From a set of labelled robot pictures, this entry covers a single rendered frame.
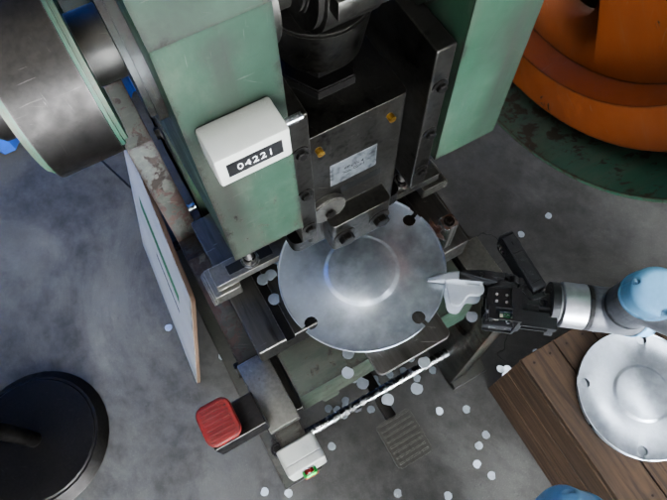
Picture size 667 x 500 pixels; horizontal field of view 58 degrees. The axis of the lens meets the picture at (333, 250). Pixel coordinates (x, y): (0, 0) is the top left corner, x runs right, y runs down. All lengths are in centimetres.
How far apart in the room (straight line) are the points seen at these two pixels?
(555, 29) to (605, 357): 84
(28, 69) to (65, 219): 165
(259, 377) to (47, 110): 73
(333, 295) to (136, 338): 100
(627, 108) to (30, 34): 68
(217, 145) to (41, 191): 176
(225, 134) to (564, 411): 115
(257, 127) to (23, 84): 18
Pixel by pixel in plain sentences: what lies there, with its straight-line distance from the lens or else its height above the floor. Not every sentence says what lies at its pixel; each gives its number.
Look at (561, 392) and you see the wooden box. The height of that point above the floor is 35.
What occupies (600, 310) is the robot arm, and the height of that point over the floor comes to 84.
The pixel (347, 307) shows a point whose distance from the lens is 102.
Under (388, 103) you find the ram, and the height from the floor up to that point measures 117.
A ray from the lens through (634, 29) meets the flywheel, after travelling 88.
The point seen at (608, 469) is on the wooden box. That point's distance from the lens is 152.
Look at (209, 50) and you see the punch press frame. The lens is 47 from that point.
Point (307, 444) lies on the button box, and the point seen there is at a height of 63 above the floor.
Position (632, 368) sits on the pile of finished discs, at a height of 37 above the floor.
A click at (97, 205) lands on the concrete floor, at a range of 214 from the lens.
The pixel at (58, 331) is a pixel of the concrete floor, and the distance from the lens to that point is 201.
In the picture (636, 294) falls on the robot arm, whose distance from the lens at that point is 94.
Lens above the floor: 175
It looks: 66 degrees down
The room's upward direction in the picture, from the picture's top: 2 degrees counter-clockwise
